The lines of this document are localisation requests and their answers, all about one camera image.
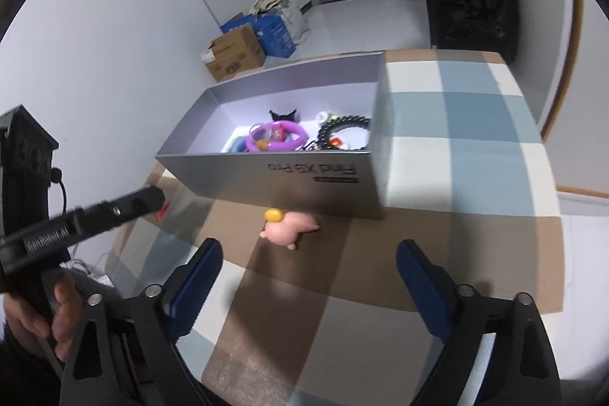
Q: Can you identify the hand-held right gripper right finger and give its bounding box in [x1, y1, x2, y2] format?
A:
[396, 239, 563, 406]

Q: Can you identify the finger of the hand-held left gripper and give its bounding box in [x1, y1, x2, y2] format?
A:
[73, 185, 167, 241]

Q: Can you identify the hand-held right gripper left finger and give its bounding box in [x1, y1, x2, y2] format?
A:
[61, 237, 224, 406]

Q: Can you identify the pink toy with yellow cap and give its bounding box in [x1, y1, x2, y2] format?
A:
[259, 207, 320, 251]

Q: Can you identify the grey cardboard box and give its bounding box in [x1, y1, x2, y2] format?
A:
[155, 51, 397, 221]

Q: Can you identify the purple plastic bracelet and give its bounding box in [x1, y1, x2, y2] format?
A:
[246, 119, 305, 153]

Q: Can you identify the black beaded bracelet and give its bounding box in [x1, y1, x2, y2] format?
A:
[316, 115, 373, 150]

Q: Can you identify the person's left hand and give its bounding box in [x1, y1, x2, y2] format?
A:
[4, 277, 89, 360]

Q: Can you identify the checked tablecloth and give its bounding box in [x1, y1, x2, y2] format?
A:
[107, 49, 565, 406]

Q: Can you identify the black cat figure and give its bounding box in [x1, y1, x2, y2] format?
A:
[269, 107, 301, 124]

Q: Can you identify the brown cardboard box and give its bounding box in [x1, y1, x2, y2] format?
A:
[200, 25, 266, 83]

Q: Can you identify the blue cardboard box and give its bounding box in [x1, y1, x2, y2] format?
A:
[221, 12, 297, 57]

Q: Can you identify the white striped bag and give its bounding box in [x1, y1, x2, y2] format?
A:
[251, 0, 310, 46]

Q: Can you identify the wooden framed white board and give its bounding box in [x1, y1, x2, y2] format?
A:
[539, 0, 609, 199]

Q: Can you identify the black cable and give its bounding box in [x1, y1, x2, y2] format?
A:
[50, 168, 69, 215]

